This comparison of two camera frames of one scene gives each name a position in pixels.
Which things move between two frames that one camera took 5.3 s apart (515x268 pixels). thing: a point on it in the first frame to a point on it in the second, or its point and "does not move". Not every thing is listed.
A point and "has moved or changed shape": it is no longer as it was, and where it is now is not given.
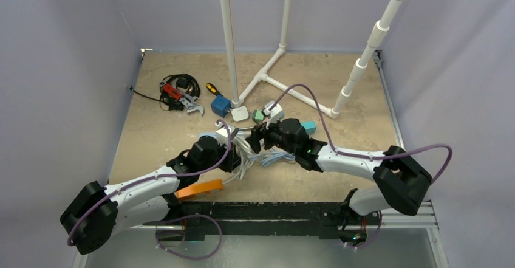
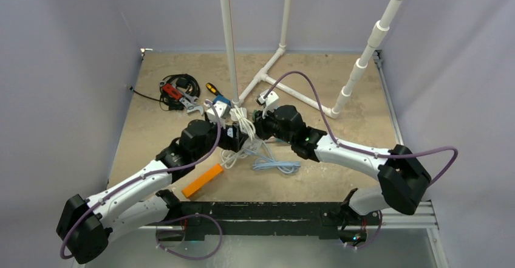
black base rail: [327, 220] does not move
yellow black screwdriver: [213, 89] does not move
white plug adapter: [239, 113] has moved or changed shape
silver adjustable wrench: [188, 101] does not move
